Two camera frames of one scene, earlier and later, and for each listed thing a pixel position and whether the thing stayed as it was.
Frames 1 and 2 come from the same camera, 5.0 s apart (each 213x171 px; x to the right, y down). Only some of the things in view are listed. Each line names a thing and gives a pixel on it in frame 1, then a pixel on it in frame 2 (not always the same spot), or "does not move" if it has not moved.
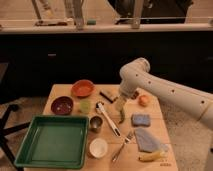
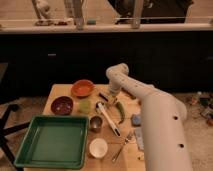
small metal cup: (96, 123) does not move
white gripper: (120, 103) to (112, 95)
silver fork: (119, 151) does not move
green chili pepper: (122, 116) does not move
